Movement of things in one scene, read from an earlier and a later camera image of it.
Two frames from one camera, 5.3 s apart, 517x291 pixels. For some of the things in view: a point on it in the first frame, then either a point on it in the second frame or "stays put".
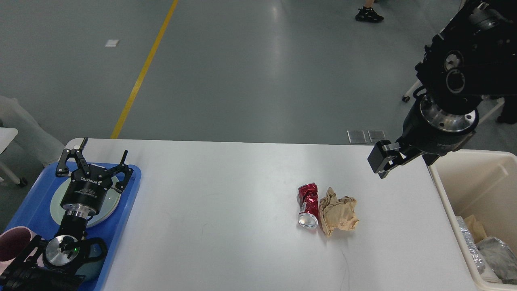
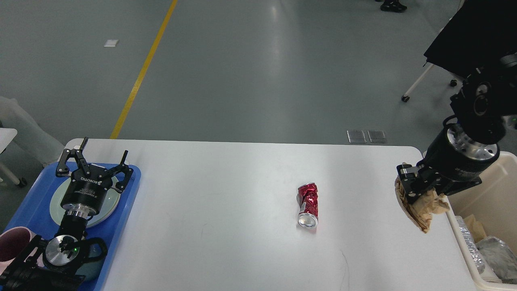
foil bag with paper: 501,258 stays put
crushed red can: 307,204 stays put
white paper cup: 489,275 stays put
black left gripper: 90,190 stays put
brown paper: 337,214 → 432,202
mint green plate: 108,209 stays put
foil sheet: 475,254 stays put
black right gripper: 419,135 → 455,156
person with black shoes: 366,13 → 392,5
